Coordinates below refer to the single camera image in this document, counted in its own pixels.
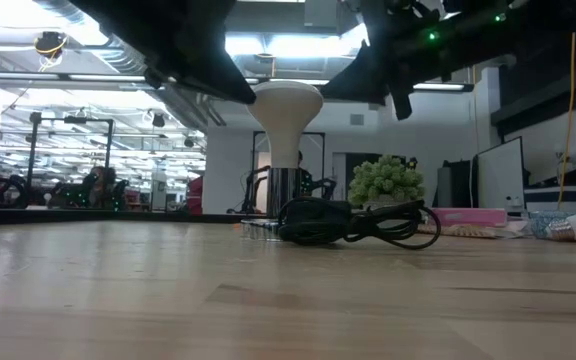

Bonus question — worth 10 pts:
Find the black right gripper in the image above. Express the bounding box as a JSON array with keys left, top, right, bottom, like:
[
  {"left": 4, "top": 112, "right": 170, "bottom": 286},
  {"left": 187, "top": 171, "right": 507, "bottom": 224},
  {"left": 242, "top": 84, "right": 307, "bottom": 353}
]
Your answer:
[{"left": 319, "top": 0, "right": 452, "bottom": 122}]

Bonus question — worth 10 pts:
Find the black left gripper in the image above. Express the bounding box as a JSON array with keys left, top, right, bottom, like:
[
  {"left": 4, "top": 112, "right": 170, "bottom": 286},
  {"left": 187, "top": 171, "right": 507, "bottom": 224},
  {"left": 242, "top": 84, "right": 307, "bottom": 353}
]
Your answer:
[{"left": 67, "top": 0, "right": 258, "bottom": 106}]

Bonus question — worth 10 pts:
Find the large white flood lightbulb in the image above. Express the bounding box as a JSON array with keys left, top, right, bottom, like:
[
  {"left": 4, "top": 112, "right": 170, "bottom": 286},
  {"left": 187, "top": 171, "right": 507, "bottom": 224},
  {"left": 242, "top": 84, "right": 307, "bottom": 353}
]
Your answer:
[{"left": 246, "top": 80, "right": 325, "bottom": 170}]

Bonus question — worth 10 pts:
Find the chrome lamp socket base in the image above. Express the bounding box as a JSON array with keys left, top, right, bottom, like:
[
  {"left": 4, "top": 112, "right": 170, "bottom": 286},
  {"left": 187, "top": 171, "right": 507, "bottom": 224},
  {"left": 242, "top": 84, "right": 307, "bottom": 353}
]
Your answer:
[{"left": 240, "top": 166, "right": 303, "bottom": 243}]

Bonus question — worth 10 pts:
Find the green artificial plant in pot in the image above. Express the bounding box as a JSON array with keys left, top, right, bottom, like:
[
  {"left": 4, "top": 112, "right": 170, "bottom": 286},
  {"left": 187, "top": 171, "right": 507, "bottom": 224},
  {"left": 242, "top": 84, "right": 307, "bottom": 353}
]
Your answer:
[{"left": 346, "top": 154, "right": 426, "bottom": 211}]

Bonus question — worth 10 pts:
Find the person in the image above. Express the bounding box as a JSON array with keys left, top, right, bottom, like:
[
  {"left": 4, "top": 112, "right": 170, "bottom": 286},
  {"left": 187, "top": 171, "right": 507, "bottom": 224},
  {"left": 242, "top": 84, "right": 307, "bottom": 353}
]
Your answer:
[
  {"left": 81, "top": 165, "right": 118, "bottom": 209},
  {"left": 295, "top": 149, "right": 315, "bottom": 197}
]

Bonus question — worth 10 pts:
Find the pink pencil case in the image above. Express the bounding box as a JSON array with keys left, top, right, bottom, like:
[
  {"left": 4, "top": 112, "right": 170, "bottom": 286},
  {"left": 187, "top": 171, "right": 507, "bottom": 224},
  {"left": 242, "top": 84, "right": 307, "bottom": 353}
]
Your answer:
[{"left": 430, "top": 207, "right": 509, "bottom": 228}]

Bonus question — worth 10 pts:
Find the black ceiling device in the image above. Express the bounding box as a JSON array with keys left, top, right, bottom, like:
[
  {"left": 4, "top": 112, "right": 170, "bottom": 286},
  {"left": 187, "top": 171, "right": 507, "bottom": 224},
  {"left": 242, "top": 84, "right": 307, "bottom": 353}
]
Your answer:
[{"left": 34, "top": 30, "right": 68, "bottom": 60}]

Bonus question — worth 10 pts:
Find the long black light bar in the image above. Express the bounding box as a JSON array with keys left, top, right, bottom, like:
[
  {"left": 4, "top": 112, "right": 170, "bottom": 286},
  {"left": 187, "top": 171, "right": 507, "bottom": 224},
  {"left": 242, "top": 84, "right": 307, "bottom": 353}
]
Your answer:
[{"left": 0, "top": 70, "right": 475, "bottom": 94}]

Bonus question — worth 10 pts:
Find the blue round speckled sponge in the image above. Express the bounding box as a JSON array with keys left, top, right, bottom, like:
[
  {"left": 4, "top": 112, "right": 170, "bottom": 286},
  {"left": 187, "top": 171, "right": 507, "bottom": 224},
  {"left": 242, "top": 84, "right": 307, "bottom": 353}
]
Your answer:
[{"left": 527, "top": 209, "right": 576, "bottom": 240}]

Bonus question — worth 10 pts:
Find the black lamp power cord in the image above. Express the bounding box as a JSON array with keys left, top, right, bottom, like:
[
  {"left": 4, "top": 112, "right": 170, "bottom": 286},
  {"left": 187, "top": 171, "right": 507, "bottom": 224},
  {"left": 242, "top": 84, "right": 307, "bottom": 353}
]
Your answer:
[{"left": 276, "top": 196, "right": 443, "bottom": 252}]

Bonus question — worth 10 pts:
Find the white board with black frame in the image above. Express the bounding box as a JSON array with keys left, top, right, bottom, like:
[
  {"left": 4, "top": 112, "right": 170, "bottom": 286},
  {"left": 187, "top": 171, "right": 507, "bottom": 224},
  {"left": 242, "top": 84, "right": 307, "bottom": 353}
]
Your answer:
[{"left": 473, "top": 136, "right": 526, "bottom": 211}]

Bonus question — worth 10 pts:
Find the black aluminium table frame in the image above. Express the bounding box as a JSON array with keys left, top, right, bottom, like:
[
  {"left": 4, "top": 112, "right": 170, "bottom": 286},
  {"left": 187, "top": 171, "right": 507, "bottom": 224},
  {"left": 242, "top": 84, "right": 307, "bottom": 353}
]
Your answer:
[{"left": 0, "top": 208, "right": 269, "bottom": 226}]

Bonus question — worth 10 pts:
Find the yellow cable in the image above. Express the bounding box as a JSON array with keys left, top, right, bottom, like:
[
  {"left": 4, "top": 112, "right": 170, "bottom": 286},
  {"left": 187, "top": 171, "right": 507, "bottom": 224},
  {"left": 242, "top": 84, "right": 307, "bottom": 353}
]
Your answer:
[{"left": 556, "top": 32, "right": 576, "bottom": 211}]

